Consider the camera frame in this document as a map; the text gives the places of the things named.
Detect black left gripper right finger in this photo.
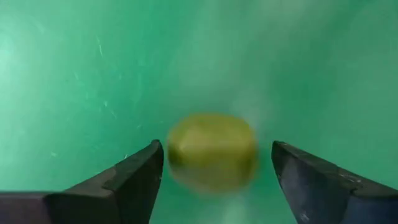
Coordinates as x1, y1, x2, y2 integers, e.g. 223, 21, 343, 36
271, 140, 398, 224

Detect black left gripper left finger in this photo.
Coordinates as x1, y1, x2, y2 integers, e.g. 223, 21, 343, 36
0, 139, 165, 224

